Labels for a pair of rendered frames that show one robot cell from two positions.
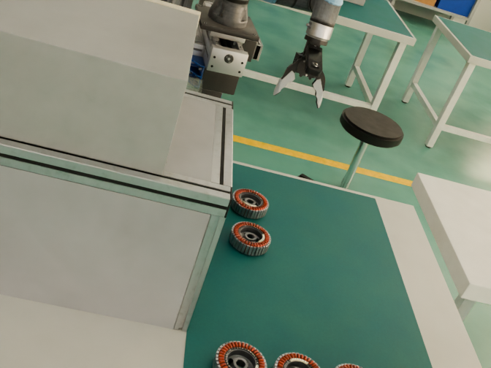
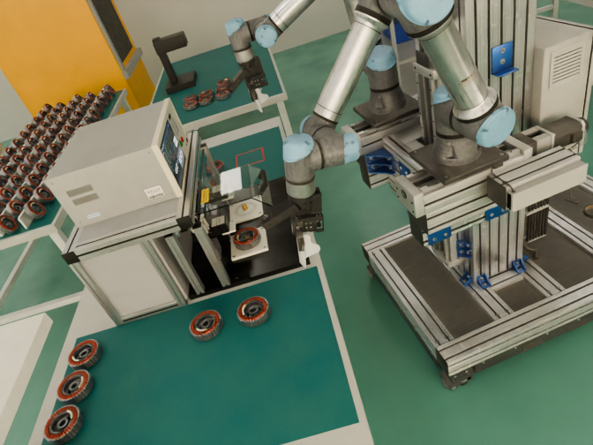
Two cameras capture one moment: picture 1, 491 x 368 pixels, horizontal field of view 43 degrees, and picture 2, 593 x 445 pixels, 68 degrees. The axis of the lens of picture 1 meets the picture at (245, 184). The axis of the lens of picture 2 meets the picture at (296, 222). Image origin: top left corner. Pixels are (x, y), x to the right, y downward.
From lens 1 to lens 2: 227 cm
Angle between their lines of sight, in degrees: 82
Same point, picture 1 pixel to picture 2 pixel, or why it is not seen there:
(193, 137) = (123, 222)
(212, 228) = (78, 269)
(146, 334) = not seen: hidden behind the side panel
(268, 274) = (176, 350)
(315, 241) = (233, 373)
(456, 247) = not seen: outside the picture
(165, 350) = (102, 322)
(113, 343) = not seen: hidden behind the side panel
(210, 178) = (80, 242)
